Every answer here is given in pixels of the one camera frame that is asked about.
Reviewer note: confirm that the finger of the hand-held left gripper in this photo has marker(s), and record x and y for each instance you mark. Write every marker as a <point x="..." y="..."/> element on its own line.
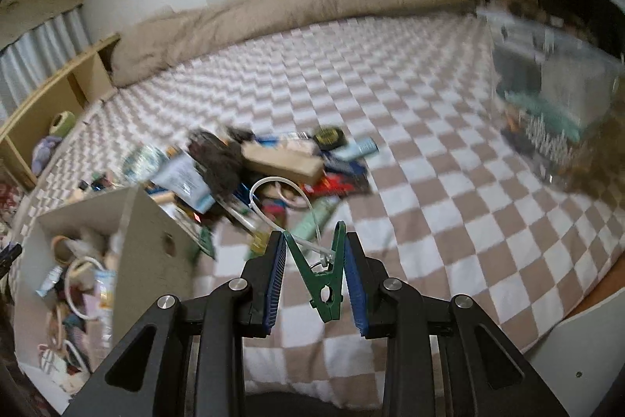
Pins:
<point x="10" y="258"/>

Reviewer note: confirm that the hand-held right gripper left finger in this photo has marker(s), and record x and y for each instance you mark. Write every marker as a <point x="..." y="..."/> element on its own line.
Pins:
<point x="273" y="285"/>

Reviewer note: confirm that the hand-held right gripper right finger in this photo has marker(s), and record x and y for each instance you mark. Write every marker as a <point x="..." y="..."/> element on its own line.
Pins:
<point x="354" y="285"/>

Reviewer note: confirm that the green clothespin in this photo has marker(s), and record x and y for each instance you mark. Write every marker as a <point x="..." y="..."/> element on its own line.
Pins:
<point x="322" y="290"/>

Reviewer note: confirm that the white storage box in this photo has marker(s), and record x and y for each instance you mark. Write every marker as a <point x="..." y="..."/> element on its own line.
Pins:
<point x="156" y="260"/>

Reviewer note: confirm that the blue white foil packet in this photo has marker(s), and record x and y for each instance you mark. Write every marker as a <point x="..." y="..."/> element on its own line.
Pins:
<point x="105" y="304"/>
<point x="49" y="280"/>
<point x="183" y="180"/>

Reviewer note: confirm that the white roll orange end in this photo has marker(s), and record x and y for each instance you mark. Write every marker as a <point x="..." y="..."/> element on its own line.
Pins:
<point x="62" y="248"/>

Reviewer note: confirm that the green packet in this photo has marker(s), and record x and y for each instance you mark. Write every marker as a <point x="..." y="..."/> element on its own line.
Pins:
<point x="312" y="216"/>

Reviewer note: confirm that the red black box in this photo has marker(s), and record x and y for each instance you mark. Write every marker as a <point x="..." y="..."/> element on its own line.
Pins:
<point x="339" y="185"/>

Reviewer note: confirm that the purple plush toy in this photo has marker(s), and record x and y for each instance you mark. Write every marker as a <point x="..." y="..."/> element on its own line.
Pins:
<point x="46" y="155"/>

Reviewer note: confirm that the wooden block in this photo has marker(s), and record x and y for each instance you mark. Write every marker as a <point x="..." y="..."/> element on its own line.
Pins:
<point x="283" y="165"/>

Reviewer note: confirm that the green avocado plush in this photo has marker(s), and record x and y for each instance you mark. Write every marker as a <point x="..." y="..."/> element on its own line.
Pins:
<point x="62" y="123"/>

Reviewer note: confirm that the black round tape measure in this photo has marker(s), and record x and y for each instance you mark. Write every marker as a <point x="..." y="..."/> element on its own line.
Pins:
<point x="329" y="137"/>

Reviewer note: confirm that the clear glass ball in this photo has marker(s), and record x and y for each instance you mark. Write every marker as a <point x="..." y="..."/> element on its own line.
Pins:
<point x="144" y="165"/>

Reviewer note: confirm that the wooden bedside shelf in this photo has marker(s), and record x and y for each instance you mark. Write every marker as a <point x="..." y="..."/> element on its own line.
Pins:
<point x="73" y="70"/>

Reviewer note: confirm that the grey curtain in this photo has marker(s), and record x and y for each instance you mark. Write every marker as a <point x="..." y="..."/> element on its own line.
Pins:
<point x="44" y="50"/>

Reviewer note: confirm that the beige curtain valance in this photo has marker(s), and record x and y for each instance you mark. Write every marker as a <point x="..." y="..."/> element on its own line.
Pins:
<point x="34" y="6"/>

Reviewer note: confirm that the beige duvet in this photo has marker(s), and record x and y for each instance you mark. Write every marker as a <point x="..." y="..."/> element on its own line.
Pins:
<point x="273" y="21"/>

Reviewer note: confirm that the clear plastic storage bin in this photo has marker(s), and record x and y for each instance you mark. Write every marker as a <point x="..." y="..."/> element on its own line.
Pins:
<point x="551" y="94"/>

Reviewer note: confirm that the white bed frame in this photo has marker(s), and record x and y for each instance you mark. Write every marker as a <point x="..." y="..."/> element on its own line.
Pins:
<point x="586" y="358"/>

